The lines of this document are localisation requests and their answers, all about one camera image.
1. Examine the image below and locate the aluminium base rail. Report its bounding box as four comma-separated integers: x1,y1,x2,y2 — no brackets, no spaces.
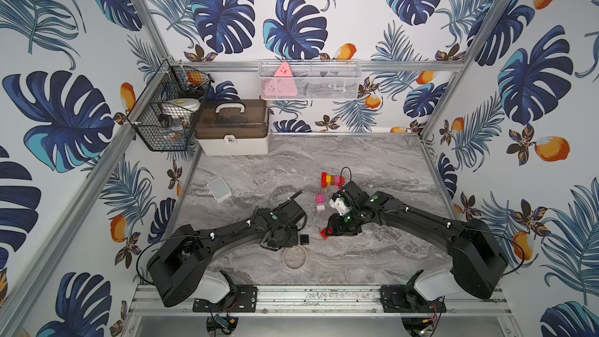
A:
128,283,513,318

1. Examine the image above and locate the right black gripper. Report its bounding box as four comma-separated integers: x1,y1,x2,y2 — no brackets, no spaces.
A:
321,207,362,237

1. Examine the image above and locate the brown lid storage box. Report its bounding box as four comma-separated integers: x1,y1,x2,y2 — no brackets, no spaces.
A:
193,99,269,156

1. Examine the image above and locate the clear wall shelf basket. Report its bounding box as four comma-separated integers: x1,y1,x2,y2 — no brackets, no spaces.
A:
257,60,362,101

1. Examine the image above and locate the black wire basket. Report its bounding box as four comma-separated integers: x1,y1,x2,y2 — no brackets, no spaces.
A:
126,60,214,152

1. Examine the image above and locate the red 2x4 lego brick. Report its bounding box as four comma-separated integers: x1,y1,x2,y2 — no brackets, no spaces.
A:
321,173,329,188

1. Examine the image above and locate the white bowl in basket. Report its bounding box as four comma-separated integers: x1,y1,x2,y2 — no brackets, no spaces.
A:
161,98,201,117

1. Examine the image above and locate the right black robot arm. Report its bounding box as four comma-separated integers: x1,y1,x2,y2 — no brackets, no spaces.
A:
321,182,508,301

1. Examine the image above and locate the pink triangle object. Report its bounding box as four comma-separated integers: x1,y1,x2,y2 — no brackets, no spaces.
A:
262,62,298,98

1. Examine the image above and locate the tape roll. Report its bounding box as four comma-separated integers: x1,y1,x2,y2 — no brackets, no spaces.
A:
282,246,309,270

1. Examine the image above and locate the grey square card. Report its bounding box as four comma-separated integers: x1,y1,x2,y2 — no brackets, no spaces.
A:
207,177,232,203

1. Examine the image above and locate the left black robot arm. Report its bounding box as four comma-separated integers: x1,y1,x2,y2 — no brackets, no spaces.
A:
147,191,307,307

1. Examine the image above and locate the black 2x2 lego brick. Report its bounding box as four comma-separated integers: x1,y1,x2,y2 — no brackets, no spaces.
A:
299,235,310,246

